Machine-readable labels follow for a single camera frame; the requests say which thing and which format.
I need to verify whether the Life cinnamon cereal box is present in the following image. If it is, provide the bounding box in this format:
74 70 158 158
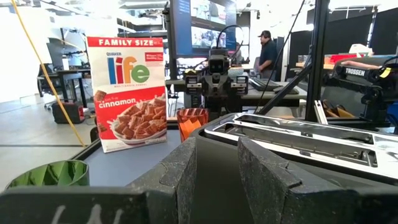
86 36 169 154

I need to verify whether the black side table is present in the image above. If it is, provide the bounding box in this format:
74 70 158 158
36 63 90 109

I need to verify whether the orange faceted plastic cup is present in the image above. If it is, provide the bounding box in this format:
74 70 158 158
176 107 210 144

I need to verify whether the black metal frame post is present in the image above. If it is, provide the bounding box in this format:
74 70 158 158
257 0 331 123

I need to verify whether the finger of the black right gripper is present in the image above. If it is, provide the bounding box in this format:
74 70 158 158
211 74 222 97
221 74 233 97

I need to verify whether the green faceted plastic cup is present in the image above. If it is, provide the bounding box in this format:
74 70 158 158
5 159 91 191

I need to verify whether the black and red box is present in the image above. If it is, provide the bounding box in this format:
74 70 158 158
50 101 86 125

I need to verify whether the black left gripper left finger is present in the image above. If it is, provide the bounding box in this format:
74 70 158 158
0 136 197 224

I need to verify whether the black toaster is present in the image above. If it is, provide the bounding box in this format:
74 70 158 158
189 111 398 224

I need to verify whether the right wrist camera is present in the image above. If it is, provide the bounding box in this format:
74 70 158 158
208 49 231 75

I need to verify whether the yellow hanging cable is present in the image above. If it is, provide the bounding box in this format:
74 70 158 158
10 0 87 148

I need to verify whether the person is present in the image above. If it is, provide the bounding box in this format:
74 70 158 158
257 29 280 80

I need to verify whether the large blue screen monitor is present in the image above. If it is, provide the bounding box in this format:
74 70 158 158
169 0 238 59

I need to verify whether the grey office desk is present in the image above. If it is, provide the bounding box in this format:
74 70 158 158
164 77 309 110

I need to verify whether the black keyboard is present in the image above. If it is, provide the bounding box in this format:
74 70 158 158
248 77 283 92

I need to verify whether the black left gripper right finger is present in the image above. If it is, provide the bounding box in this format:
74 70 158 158
238 136 398 224

